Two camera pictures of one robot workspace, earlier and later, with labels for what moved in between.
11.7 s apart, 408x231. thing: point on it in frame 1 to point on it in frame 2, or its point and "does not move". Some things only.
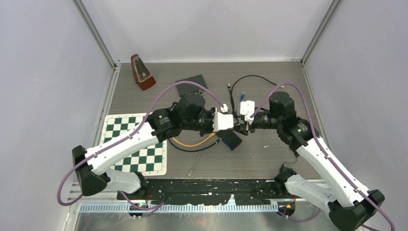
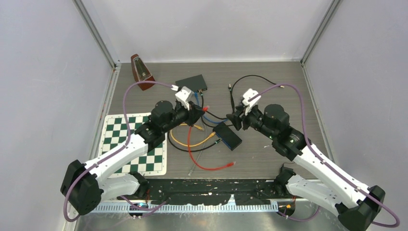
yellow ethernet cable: [212, 134] does not move
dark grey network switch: [186, 89] does not move
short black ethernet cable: [215, 142] does not move
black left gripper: [211, 113] to [194, 114]
